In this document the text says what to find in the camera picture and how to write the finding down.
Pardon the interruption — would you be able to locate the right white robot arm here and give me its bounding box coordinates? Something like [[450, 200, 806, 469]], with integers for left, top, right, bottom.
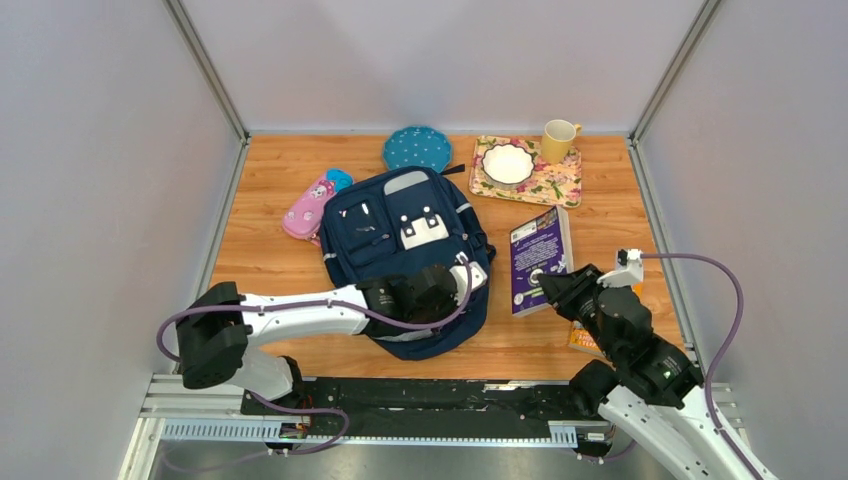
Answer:
[[537, 260, 774, 479]]

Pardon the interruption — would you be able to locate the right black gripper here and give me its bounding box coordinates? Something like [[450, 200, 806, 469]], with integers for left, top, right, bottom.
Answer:
[[535, 264, 618, 363]]

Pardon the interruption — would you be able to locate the blue polka dot plate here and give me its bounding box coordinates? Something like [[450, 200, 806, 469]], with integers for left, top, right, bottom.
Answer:
[[381, 125, 453, 172]]

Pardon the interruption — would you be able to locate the floral rectangular tray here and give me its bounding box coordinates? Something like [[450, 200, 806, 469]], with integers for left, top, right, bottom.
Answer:
[[469, 135, 582, 208]]

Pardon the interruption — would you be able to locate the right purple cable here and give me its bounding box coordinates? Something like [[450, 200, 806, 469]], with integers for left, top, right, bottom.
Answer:
[[576, 252, 770, 480]]

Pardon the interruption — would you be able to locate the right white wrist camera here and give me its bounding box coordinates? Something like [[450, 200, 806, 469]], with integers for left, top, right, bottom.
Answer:
[[597, 249, 644, 288]]

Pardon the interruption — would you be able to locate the pink cartoon pencil case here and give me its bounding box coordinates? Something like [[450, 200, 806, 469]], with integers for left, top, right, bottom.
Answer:
[[281, 168, 354, 246]]

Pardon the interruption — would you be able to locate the navy blue student backpack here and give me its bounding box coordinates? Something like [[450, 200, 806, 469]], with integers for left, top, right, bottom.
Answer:
[[319, 165, 498, 362]]

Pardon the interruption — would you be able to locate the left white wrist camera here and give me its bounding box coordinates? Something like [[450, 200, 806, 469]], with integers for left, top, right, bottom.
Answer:
[[449, 252, 488, 305]]

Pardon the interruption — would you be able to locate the yellow ceramic mug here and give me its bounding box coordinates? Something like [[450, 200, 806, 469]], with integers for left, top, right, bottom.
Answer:
[[541, 119, 582, 163]]

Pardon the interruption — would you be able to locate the orange Treehouse book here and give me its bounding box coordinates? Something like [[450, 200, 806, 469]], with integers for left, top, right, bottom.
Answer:
[[568, 322, 605, 359]]

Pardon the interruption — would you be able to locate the purple paperback book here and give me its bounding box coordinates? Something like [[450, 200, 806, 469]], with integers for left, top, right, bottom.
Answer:
[[509, 206, 574, 317]]

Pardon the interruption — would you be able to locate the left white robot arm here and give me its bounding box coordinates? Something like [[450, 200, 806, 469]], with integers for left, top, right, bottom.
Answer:
[[168, 260, 488, 415]]

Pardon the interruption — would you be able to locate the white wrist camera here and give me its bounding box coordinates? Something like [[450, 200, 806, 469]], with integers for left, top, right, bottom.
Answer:
[[449, 252, 488, 305], [597, 249, 644, 288]]

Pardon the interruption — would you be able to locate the white scalloped bowl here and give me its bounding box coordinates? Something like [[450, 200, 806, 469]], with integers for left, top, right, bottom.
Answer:
[[481, 144, 535, 189]]

